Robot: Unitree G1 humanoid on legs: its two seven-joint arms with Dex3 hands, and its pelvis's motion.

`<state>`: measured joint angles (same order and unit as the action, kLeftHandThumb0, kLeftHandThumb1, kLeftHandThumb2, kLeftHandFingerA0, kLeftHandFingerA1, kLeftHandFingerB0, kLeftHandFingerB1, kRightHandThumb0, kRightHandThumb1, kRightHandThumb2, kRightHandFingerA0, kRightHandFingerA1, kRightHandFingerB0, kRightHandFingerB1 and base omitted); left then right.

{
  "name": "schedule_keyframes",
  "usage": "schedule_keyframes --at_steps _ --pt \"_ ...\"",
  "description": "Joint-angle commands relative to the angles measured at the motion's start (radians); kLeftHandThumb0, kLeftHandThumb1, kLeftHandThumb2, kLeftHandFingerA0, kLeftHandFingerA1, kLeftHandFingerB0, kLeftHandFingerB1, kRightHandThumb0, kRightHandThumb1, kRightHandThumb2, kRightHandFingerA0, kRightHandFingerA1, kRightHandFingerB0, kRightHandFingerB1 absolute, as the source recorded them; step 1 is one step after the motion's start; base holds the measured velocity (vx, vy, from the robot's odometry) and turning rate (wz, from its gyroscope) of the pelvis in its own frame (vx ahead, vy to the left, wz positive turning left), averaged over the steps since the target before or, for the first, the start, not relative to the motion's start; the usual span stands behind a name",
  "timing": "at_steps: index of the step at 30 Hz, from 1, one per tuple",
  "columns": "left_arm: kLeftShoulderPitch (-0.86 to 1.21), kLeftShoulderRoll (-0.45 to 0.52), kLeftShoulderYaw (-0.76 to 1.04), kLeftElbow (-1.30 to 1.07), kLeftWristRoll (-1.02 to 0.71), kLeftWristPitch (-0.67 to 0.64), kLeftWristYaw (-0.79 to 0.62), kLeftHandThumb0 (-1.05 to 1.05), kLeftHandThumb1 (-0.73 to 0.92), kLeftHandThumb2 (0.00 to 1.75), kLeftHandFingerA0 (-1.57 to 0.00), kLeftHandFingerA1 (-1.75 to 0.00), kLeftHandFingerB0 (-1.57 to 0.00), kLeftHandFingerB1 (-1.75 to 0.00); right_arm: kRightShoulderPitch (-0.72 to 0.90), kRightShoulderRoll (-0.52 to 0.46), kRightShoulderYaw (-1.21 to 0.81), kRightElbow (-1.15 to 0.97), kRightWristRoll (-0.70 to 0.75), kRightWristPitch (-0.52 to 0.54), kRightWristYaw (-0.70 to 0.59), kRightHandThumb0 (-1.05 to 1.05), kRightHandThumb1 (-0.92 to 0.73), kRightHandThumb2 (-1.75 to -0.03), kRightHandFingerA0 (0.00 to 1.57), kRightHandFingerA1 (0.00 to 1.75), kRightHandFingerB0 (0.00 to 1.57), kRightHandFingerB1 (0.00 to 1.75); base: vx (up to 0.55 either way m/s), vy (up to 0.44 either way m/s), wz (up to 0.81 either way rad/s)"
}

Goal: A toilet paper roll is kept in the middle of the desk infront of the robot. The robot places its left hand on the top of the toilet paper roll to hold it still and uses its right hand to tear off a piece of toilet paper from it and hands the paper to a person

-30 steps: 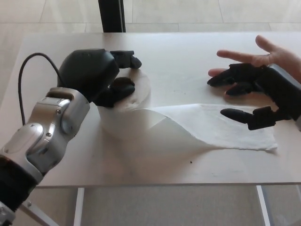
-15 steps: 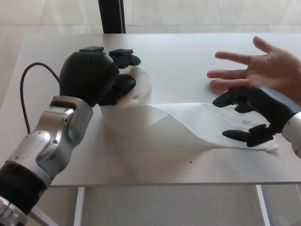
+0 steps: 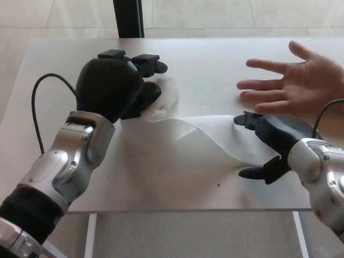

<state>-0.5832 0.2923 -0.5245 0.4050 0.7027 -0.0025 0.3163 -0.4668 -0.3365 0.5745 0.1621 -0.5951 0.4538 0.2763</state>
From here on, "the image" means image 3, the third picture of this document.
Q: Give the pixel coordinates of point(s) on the black vertical post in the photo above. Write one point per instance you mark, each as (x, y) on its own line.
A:
(127, 18)

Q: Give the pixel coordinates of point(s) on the bare person hand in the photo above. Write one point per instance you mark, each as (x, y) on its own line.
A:
(309, 80)

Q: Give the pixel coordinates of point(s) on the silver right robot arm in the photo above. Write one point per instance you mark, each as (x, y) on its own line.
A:
(317, 166)

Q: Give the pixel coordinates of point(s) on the white toilet paper roll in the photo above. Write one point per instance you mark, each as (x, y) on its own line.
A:
(166, 129)

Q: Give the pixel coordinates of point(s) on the white table leg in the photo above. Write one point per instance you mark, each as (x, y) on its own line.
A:
(301, 236)
(90, 236)

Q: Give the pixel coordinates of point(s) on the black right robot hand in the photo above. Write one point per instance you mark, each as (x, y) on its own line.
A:
(282, 131)

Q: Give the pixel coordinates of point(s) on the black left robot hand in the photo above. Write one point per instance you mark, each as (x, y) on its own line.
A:
(107, 86)

